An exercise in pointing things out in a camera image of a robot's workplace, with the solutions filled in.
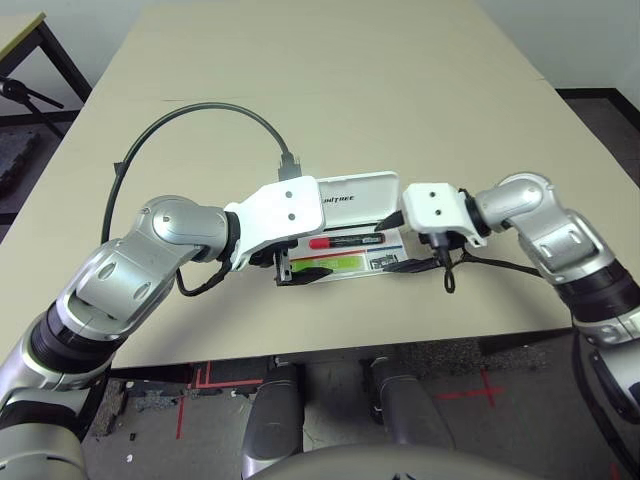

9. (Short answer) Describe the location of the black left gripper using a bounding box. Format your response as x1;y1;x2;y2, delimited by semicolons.
249;238;332;288

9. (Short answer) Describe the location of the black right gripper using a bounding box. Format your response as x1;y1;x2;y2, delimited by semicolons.
374;210;469;275

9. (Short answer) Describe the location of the small black silver clip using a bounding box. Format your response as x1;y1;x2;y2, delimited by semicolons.
368;252;401;271

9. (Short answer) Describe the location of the green highlighter pen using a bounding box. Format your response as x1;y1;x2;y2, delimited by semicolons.
291;254;365;274

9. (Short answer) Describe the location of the black marker with red cap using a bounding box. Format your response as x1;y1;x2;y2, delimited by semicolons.
308;234;386;250

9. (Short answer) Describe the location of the white plastic pencil case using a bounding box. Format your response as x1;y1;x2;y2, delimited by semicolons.
289;170;407;287

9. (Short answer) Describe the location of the grey left robot leg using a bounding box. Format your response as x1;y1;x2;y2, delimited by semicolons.
241;364;306;476

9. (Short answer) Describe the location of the grey robot leg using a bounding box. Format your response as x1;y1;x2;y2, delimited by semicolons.
362;357;455;451
241;364;306;476

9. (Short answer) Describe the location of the grey right robot leg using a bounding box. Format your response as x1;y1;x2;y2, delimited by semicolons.
362;357;455;451

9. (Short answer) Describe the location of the red floor tape cross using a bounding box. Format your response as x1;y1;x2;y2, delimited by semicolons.
434;372;506;407

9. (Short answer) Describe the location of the black table base bar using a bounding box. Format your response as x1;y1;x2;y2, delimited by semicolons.
112;364;196;385

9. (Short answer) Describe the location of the grey robot torso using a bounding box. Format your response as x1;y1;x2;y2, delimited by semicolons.
244;442;546;480

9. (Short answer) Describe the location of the black tripod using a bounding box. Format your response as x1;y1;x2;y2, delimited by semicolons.
0;74;65;139

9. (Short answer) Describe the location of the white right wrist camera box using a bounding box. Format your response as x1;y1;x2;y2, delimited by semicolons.
399;182;489;249

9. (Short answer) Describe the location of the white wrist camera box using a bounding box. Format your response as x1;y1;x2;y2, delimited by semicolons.
223;174;325;274
399;182;489;249

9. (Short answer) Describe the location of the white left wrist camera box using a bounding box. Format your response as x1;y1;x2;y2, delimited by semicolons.
223;174;325;274

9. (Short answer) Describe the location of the black left wrist camera cable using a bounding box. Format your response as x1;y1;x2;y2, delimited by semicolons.
101;102;305;297

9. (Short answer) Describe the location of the beige side table black frame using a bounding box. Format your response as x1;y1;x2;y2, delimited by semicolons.
0;12;94;126

